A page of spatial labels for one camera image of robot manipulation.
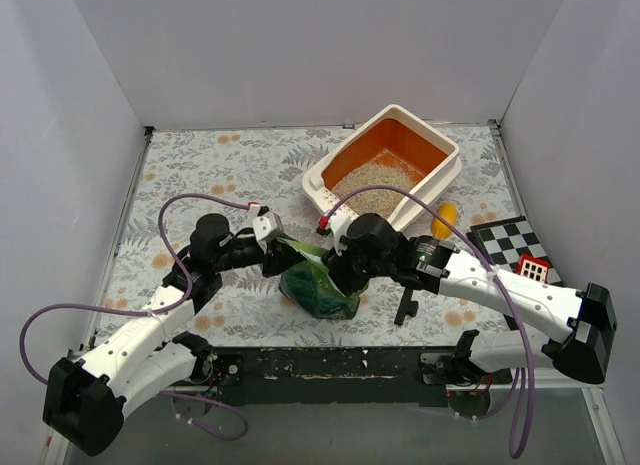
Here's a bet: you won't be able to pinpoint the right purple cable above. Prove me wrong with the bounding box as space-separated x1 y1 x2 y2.
327 185 536 460

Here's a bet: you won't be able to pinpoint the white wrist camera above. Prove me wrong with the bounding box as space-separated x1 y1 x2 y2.
248 202 283 250
316 208 358 255

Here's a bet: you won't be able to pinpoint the white orange litter box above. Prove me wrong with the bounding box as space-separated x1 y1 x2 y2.
302 105 462 214

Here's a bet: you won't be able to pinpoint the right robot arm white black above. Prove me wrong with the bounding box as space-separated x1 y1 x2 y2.
319 214 617 385

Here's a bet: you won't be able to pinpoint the green litter bag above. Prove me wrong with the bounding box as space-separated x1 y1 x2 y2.
279 240 360 320

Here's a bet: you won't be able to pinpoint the checkerboard calibration board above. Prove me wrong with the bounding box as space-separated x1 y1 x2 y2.
466 216 563 286

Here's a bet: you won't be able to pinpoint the red white small block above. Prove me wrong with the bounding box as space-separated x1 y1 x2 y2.
516 254 551 283

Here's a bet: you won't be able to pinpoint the cat litter granules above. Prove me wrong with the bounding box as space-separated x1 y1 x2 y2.
331 162 419 219

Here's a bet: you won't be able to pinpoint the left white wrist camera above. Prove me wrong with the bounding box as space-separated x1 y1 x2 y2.
248 202 283 250

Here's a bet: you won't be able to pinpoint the yellow plastic scoop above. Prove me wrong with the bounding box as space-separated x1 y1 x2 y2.
431 202 457 240

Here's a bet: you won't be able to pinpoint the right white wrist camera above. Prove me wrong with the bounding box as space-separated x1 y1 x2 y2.
316 208 358 255

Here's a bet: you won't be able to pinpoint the black bag clip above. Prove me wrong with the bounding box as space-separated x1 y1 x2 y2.
394 288 419 326

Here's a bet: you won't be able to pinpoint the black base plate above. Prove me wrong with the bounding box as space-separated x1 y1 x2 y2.
172 344 516 409

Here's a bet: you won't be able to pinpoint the floral table mat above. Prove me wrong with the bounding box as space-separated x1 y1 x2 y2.
93 127 507 346

